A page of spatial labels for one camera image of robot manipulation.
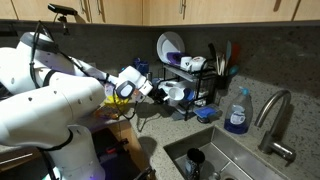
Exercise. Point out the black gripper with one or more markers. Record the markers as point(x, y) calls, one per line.
point(156, 95)

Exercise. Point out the white ceramic mug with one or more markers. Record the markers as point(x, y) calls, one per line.
point(176, 94)

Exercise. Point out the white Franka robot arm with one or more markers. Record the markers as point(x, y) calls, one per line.
point(50, 106)

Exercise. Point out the white mug blue interior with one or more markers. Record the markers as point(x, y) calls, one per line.
point(189, 94)

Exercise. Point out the black two-tier dish rack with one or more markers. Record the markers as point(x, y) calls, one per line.
point(200, 78)

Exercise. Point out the white mug with print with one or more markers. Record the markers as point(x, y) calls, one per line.
point(198, 62)

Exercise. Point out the black mug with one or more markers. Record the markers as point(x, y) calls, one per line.
point(194, 161)

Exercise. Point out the blue dish soap bottle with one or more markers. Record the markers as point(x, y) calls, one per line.
point(238, 113)

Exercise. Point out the stainless steel tumbler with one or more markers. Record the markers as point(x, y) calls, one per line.
point(149, 76)

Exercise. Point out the blue water bottle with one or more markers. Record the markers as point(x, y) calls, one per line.
point(141, 66)

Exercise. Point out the small white cup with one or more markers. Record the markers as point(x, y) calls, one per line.
point(185, 62)

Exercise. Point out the purple bowl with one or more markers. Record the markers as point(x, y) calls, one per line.
point(173, 57)

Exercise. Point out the blue sponge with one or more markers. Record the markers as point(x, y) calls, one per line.
point(215, 117)
point(204, 110)

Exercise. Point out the yellow orange snack bag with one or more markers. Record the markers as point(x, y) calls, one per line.
point(115, 101)

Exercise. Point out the large white plate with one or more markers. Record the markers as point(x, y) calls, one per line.
point(170, 41)

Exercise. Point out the black utensil holder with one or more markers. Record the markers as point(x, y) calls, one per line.
point(221, 82)

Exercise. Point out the wooden base cabinet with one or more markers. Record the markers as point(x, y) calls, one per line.
point(130, 143)

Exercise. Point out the orange snack packet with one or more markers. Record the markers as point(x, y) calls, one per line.
point(106, 114)

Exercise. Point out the black spatula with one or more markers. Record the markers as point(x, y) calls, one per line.
point(212, 50)

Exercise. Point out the short teal utensil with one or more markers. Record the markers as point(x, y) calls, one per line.
point(233, 70)

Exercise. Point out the orange black clamp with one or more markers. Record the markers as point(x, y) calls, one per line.
point(115, 146)

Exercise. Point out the teal blue spatula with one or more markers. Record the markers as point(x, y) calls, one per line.
point(228, 50)

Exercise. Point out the red spatula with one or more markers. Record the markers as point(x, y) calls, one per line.
point(235, 53)

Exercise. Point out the stainless steel sink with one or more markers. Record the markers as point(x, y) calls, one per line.
point(233, 156)

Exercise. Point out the plain metal spoon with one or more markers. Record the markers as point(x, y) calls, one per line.
point(216, 174)

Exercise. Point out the wooden upper cabinets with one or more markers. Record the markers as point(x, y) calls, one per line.
point(216, 10)

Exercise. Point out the steel kitchen faucet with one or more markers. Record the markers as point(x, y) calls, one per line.
point(273, 116)

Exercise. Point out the black camera on stand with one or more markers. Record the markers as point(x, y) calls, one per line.
point(61, 9)

